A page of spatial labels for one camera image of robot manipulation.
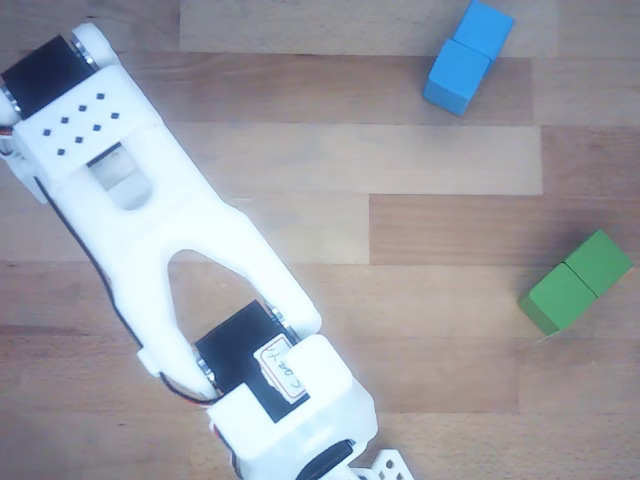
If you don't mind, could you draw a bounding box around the long blue block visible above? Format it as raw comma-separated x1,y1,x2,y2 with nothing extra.
422,0,516,117

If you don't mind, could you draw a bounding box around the long green block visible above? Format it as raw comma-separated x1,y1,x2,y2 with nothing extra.
517,229,634,337

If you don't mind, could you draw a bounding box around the red white black servo cable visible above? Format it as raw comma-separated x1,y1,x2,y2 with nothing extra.
0,124,236,471

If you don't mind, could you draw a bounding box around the white handwritten label sticker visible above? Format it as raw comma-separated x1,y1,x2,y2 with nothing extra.
253,335,310,403

